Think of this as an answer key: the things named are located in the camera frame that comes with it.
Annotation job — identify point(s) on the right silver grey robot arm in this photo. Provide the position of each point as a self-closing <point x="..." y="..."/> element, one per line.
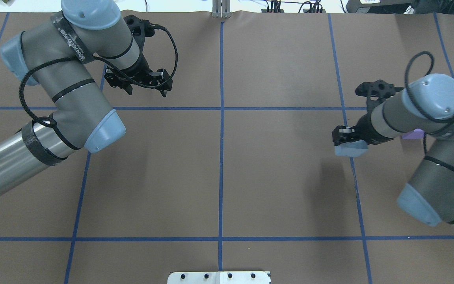
<point x="426" y="104"/>

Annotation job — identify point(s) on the purple foam block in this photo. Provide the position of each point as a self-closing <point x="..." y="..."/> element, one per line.
<point x="416" y="134"/>

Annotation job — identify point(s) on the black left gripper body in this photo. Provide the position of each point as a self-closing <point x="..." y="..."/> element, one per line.
<point x="139" y="68"/>

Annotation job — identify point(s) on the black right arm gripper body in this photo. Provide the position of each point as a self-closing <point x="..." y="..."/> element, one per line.
<point x="363" y="133"/>

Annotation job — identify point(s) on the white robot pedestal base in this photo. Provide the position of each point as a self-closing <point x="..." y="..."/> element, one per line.
<point x="220" y="277"/>

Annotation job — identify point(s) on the light blue foam block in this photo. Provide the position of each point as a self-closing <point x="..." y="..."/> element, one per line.
<point x="351" y="149"/>

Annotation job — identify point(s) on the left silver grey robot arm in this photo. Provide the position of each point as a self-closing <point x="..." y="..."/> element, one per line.
<point x="67" y="108"/>

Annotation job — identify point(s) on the aluminium frame post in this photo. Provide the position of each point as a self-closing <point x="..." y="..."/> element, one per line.
<point x="221" y="9"/>

